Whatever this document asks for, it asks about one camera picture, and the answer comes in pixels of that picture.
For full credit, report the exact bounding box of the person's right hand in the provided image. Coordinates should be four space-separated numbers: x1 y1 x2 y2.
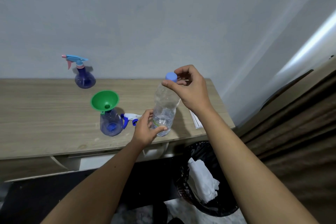
161 64 213 117

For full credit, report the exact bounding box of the person's left hand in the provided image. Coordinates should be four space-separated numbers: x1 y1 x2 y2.
131 109 168 151

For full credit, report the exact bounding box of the clear plastic water bottle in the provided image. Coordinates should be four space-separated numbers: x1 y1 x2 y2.
151 79 182 137

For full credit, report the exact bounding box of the person's right forearm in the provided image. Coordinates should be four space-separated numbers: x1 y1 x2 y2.
199 105 319 224

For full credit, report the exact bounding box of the person's left forearm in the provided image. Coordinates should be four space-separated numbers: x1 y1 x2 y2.
40 139 145 224

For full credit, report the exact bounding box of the white and blue spray trigger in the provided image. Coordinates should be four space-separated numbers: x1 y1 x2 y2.
120 113 144 129

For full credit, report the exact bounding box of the white paper sheet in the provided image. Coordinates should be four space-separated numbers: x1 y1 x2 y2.
188 109 204 129

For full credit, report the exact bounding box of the black trash bin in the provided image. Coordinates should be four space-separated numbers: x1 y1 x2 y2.
175 141 239 218

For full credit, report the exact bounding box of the open purple spray bottle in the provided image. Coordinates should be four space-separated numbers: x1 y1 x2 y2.
100 108 124 137

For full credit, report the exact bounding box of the green plastic funnel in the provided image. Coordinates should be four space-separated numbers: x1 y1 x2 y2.
90 90 120 114

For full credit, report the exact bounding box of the crumpled white tissue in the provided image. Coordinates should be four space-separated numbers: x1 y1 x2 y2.
187 157 220 204

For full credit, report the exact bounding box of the purple spray bottle with trigger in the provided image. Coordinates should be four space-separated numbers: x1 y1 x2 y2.
61 54 96 89

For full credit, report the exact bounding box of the brown curtain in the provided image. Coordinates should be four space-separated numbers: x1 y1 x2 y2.
236 54 336 224

